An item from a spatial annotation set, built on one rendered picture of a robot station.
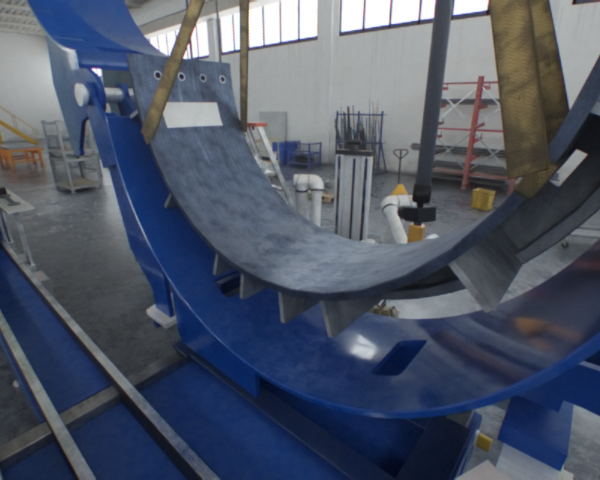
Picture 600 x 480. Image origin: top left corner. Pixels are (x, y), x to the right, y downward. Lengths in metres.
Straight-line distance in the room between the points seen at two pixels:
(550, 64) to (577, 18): 10.37
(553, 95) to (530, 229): 0.48
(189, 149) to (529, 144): 1.77
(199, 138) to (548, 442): 2.26
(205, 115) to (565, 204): 1.93
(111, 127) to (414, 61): 11.29
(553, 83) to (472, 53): 10.71
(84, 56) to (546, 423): 3.04
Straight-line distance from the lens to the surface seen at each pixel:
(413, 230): 2.05
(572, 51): 11.77
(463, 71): 12.22
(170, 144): 2.15
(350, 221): 3.34
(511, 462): 1.74
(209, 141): 2.29
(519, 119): 0.95
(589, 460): 3.21
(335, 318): 1.40
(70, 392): 2.51
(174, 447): 1.85
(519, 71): 0.99
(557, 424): 1.84
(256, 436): 2.01
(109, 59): 2.70
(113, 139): 2.34
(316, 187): 3.02
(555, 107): 1.55
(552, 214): 1.41
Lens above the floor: 2.12
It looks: 21 degrees down
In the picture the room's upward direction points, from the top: straight up
